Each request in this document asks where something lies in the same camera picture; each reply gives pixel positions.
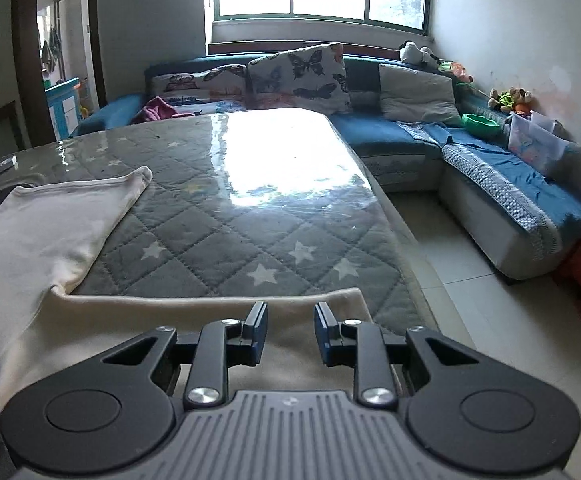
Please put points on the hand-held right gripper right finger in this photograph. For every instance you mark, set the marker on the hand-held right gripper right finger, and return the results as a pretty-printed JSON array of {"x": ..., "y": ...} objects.
[{"x": 324, "y": 341}]

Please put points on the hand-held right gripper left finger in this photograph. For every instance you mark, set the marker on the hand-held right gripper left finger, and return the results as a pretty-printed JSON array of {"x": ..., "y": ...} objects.
[{"x": 258, "y": 341}]

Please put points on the cream pants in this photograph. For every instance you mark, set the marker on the cream pants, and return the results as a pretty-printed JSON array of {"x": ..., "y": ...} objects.
[{"x": 45, "y": 240}]

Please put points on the hanging clothes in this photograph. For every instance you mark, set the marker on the hanging clothes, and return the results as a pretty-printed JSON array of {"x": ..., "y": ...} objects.
[{"x": 50, "y": 50}]

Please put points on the blue corner sofa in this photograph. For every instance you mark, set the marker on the blue corner sofa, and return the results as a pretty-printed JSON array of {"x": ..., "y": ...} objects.
[{"x": 370, "y": 130}]

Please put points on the flat butterfly print cushion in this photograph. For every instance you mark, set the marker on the flat butterfly print cushion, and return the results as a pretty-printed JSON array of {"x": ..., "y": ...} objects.
[{"x": 210, "y": 107}]

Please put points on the pink cloth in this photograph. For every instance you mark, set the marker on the pink cloth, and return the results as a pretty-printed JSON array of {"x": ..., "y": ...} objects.
[{"x": 158, "y": 109}]

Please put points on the large butterfly print pillow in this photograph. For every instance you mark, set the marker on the large butterfly print pillow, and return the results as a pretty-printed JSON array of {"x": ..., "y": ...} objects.
[{"x": 300, "y": 80}]

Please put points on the grey pillow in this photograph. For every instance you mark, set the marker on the grey pillow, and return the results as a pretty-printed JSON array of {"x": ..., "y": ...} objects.
[{"x": 415, "y": 95}]

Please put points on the long butterfly print pillow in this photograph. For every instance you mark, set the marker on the long butterfly print pillow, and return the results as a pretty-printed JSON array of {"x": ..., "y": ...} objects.
[{"x": 195, "y": 85}]

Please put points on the green bowl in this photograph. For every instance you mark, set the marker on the green bowl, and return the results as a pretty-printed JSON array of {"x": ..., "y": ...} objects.
[{"x": 480, "y": 124}]

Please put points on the clear plastic storage box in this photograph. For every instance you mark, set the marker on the clear plastic storage box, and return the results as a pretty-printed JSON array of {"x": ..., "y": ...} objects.
[{"x": 535, "y": 142}]

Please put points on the orange and green plush toy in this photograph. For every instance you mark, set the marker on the orange and green plush toy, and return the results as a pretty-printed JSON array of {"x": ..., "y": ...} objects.
[{"x": 458, "y": 71}]

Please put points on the panda plush toy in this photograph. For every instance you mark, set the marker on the panda plush toy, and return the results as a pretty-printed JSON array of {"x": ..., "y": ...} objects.
[{"x": 413, "y": 52}]

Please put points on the blue cabinet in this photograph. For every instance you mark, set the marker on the blue cabinet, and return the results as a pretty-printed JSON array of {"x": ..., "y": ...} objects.
[{"x": 63, "y": 107}]

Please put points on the brown teddy bear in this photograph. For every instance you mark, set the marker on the brown teddy bear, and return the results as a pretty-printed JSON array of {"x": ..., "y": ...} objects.
[{"x": 522, "y": 97}]

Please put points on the dark wooden door frame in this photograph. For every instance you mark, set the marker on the dark wooden door frame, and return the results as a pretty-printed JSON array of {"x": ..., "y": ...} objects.
[{"x": 24, "y": 50}]

